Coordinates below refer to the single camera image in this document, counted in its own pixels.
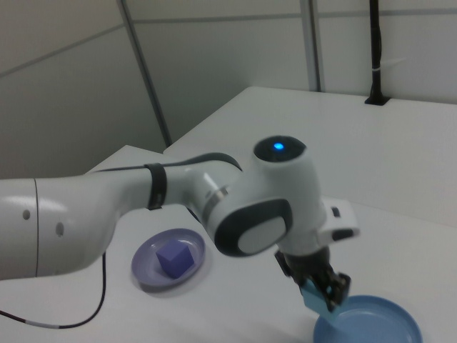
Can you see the purple foam cube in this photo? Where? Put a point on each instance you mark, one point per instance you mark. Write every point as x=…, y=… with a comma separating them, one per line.
x=175, y=259

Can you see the black pole with base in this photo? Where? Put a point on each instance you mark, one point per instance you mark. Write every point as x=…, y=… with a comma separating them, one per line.
x=375, y=43

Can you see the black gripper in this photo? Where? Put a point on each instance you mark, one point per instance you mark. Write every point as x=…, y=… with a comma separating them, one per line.
x=308, y=266

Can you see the cyan foam cube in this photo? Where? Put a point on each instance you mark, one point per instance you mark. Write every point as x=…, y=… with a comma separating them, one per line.
x=315, y=302

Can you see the blue plate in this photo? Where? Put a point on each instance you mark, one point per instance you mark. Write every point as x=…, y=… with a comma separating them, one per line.
x=371, y=321

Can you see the purple plate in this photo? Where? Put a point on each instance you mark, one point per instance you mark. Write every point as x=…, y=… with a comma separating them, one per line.
x=150, y=266

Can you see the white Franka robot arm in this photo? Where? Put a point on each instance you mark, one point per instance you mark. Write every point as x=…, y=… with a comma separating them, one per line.
x=257, y=200

